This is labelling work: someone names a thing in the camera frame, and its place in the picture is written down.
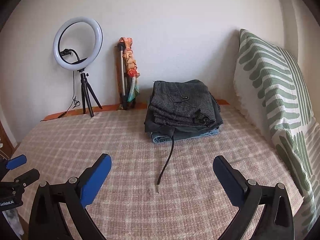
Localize grey houndstooth pants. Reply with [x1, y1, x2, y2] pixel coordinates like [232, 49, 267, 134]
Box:
[149, 80, 216, 127]

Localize grey gloved left hand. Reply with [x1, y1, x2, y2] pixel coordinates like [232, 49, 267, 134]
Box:
[2, 209, 24, 239]

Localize brown wooden door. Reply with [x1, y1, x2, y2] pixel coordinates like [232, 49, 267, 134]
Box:
[0, 122, 19, 159]

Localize pink plaid bedspread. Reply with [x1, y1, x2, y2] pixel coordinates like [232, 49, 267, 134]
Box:
[5, 105, 303, 239]

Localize black mini tripod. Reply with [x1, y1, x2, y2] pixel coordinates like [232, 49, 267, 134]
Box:
[78, 68, 103, 117]

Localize blue folded jeans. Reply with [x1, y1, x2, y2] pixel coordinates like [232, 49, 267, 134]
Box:
[149, 127, 219, 144]

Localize green striped white pillow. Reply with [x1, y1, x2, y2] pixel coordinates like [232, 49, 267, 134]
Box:
[234, 29, 319, 239]

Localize dark grey folded pants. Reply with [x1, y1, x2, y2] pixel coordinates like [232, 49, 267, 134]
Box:
[144, 95, 223, 134]

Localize orange floral cloth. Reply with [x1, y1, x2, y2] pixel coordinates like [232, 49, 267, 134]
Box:
[117, 37, 140, 103]

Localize black ring light cable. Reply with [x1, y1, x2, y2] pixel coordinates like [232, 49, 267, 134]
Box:
[57, 48, 81, 119]

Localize white ring light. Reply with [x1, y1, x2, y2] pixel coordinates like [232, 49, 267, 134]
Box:
[53, 16, 103, 71]

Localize black drawstring cord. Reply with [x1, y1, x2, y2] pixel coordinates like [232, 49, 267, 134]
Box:
[155, 127, 176, 194]

